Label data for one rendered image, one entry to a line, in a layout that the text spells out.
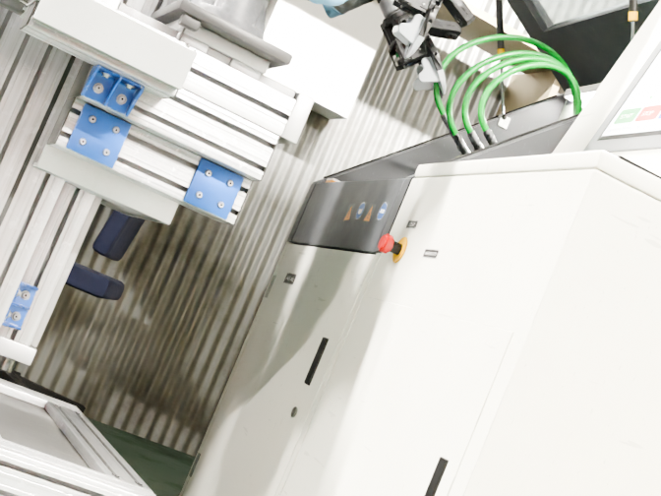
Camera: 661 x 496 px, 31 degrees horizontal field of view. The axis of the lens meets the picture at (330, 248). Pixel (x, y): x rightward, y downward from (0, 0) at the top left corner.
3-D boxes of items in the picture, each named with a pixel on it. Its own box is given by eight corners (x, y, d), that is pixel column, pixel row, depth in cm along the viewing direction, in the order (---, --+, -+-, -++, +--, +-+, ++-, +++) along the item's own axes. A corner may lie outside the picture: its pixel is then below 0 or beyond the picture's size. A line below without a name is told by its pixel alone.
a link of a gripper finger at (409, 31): (387, 47, 252) (403, 8, 253) (410, 60, 254) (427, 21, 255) (391, 46, 249) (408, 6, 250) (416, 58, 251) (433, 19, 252)
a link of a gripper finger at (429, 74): (425, 100, 266) (408, 66, 268) (449, 93, 268) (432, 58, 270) (429, 94, 263) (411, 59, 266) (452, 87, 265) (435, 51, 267)
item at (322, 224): (290, 241, 292) (316, 182, 294) (306, 248, 293) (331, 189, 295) (373, 252, 233) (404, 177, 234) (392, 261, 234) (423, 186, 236)
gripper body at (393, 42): (397, 75, 272) (377, 28, 274) (430, 64, 274) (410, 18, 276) (405, 61, 265) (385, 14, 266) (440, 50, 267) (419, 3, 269)
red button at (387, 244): (372, 254, 221) (383, 228, 221) (390, 262, 222) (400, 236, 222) (381, 255, 216) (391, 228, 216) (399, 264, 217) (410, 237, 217)
